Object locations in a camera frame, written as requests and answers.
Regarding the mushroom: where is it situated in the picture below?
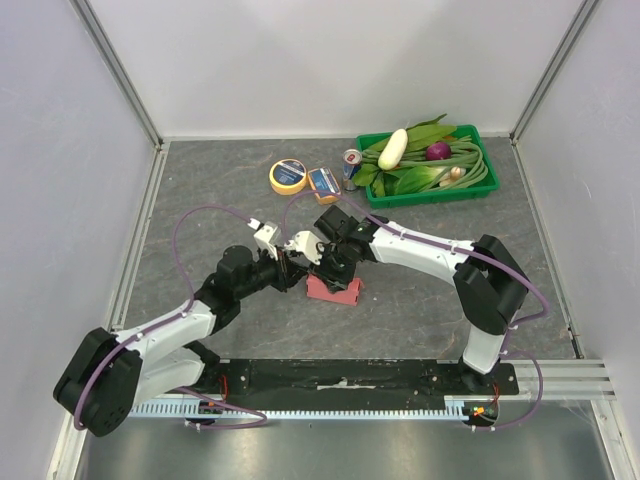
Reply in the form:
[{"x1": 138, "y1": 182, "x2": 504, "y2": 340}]
[{"x1": 439, "y1": 167, "x2": 466, "y2": 187}]

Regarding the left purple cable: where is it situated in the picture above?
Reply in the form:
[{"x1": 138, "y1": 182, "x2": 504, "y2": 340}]
[{"x1": 73, "y1": 205, "x2": 269, "y2": 431}]

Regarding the pink cardboard box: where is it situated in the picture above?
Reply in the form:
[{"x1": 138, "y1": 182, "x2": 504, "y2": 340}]
[{"x1": 306, "y1": 275, "x2": 364, "y2": 306}]

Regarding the grey cable duct rail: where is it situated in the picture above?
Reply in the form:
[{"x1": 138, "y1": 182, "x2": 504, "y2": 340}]
[{"x1": 128, "y1": 395, "x2": 469, "y2": 421}]

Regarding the white cucumber vegetable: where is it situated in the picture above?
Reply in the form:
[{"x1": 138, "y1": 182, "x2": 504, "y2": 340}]
[{"x1": 377, "y1": 129, "x2": 408, "y2": 171}]

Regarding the purple onion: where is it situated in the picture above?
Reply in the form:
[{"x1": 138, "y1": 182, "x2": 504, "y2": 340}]
[{"x1": 425, "y1": 141, "x2": 452, "y2": 161}]

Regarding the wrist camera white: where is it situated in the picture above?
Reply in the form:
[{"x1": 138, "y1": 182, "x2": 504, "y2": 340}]
[
  {"x1": 284, "y1": 230, "x2": 324, "y2": 265},
  {"x1": 248, "y1": 218, "x2": 280, "y2": 260}
]

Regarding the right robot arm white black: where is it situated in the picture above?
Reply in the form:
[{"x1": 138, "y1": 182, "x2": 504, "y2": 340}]
[{"x1": 314, "y1": 206, "x2": 529, "y2": 394}]

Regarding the orange blue sponge block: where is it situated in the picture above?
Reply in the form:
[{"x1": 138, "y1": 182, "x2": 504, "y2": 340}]
[{"x1": 307, "y1": 167, "x2": 341, "y2": 205}]

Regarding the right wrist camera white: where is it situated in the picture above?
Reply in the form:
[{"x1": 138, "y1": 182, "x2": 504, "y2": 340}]
[{"x1": 284, "y1": 230, "x2": 324, "y2": 265}]

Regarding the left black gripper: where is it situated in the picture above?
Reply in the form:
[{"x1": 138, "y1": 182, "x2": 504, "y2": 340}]
[{"x1": 236, "y1": 243, "x2": 308, "y2": 300}]

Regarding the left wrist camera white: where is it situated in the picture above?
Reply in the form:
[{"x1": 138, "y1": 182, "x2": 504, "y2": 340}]
[{"x1": 248, "y1": 218, "x2": 280, "y2": 260}]

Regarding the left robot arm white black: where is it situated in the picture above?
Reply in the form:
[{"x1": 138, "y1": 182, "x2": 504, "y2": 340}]
[{"x1": 53, "y1": 245, "x2": 308, "y2": 437}]

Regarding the green plastic tray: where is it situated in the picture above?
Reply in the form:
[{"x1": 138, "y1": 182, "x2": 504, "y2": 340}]
[{"x1": 356, "y1": 125, "x2": 500, "y2": 209}]

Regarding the red blue drink can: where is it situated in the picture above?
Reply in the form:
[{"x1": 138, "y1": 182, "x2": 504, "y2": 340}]
[{"x1": 342, "y1": 149, "x2": 362, "y2": 191}]

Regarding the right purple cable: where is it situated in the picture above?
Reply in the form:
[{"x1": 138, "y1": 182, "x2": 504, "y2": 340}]
[{"x1": 280, "y1": 190, "x2": 551, "y2": 434}]

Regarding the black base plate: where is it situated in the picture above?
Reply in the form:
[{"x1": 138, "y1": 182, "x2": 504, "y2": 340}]
[{"x1": 193, "y1": 359, "x2": 519, "y2": 411}]

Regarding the yellow tape roll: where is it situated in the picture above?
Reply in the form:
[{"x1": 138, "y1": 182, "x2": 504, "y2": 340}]
[{"x1": 269, "y1": 158, "x2": 308, "y2": 196}]

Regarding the green long beans bundle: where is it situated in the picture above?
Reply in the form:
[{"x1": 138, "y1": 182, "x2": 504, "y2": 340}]
[{"x1": 360, "y1": 133, "x2": 490, "y2": 190}]

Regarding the purple cable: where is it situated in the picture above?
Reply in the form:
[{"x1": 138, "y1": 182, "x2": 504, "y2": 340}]
[
  {"x1": 280, "y1": 190, "x2": 551, "y2": 434},
  {"x1": 73, "y1": 205, "x2": 269, "y2": 431}
]

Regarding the green leafy vegetable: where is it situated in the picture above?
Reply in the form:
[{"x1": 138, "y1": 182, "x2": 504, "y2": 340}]
[{"x1": 353, "y1": 114, "x2": 457, "y2": 198}]

